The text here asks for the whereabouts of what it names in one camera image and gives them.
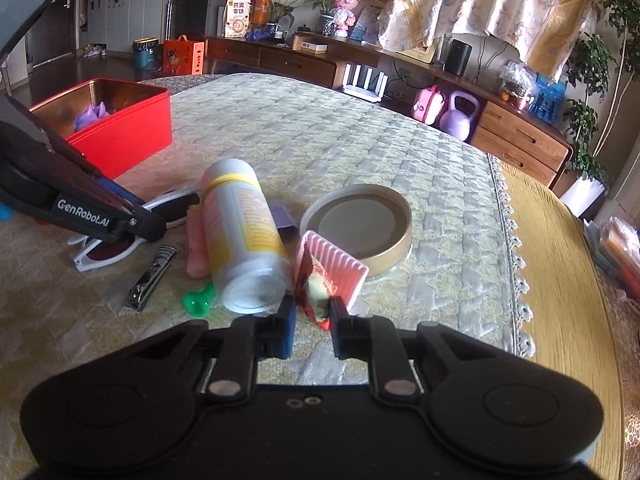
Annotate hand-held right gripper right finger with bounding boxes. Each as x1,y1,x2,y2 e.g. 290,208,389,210
330,296,481,405

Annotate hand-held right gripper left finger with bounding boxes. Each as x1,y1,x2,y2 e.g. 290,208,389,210
172,296,299,407

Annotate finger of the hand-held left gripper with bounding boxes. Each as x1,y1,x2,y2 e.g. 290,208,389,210
0,95,147,209
50,187,167,242

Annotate red snack packet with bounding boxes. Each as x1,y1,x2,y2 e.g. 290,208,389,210
292,251,335,332

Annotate white sunglasses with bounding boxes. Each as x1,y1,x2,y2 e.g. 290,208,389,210
72,186,202,274

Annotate red tin box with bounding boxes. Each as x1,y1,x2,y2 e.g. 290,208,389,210
30,78,174,181

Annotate silver nail clipper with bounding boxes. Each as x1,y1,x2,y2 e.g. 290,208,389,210
124,245,180,312

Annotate pink tube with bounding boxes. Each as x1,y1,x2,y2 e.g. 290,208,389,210
186,207,214,279

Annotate white bottle yellow label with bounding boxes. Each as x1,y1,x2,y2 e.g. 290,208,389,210
200,158,294,316

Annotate round gold tin lid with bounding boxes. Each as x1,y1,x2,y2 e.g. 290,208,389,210
300,184,414,276

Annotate dark door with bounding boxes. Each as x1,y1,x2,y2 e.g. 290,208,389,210
26,0,79,69

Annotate pink ribbed plastic cup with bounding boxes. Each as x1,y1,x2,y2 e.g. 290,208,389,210
295,230,370,312

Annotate purple toy figure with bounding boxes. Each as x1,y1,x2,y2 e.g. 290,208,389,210
75,101,112,134

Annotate small green plastic piece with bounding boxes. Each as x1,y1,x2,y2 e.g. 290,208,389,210
181,282,217,319

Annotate white floor cabinets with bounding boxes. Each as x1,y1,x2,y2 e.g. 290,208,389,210
87,0,169,57

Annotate small purple box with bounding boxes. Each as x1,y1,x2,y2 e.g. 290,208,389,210
270,201,300,242

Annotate blue bucket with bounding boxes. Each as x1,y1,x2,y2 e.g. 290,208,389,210
132,37,164,71

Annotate orange gift box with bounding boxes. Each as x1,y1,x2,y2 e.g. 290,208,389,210
162,35,206,76

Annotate grey refrigerator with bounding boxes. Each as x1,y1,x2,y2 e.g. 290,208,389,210
179,0,247,42

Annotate quilted bed cover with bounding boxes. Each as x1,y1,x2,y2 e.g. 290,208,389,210
0,72,538,386

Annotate cereal box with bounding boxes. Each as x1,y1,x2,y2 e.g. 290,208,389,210
223,0,253,39

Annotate yellow woven mat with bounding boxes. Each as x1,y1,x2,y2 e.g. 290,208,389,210
492,157,635,480

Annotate orange carton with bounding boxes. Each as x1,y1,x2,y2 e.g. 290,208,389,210
250,0,274,27

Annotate white flat box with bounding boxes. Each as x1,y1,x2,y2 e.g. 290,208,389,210
292,32,329,54

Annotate potted plant white pot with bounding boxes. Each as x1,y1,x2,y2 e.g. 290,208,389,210
264,0,302,37

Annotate purple kettlebell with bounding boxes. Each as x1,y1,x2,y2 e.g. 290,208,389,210
439,91,482,142

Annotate pink bag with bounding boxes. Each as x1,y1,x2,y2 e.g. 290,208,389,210
412,85,448,125

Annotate white router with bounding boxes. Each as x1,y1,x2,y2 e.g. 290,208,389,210
342,61,389,104

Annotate wooden media cabinet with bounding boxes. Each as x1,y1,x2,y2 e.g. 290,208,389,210
205,30,576,188

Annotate potted plant patterned vase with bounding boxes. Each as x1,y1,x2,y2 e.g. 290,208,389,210
304,0,337,37

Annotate stack of colourful packets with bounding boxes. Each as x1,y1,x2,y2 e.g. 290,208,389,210
582,216,640,305

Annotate pink doll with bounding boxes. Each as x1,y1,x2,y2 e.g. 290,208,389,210
327,0,367,39

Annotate blue printed card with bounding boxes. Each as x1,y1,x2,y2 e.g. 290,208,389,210
349,1,385,44

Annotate black speaker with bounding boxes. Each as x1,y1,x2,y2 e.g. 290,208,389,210
444,37,474,77

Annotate clear plastic bag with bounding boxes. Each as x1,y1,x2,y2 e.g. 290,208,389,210
499,60,539,109

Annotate blue packet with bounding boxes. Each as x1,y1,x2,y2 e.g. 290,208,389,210
529,74,567,122

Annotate potted tree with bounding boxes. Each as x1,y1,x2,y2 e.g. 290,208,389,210
564,0,640,218

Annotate floral cloth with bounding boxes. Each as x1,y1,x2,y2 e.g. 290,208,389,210
377,0,600,84

